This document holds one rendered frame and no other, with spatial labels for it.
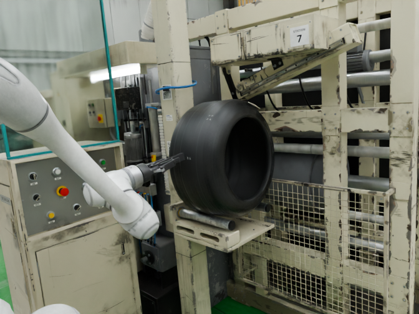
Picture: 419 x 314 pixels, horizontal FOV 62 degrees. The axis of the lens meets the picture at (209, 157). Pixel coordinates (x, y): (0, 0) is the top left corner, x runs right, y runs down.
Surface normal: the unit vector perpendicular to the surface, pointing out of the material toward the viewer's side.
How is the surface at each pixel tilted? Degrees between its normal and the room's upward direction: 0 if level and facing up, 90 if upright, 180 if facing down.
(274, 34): 90
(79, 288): 90
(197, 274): 90
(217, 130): 61
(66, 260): 90
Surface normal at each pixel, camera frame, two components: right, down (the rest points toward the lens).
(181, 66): 0.72, 0.06
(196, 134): -0.60, -0.36
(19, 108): 0.65, 0.62
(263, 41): -0.69, 0.18
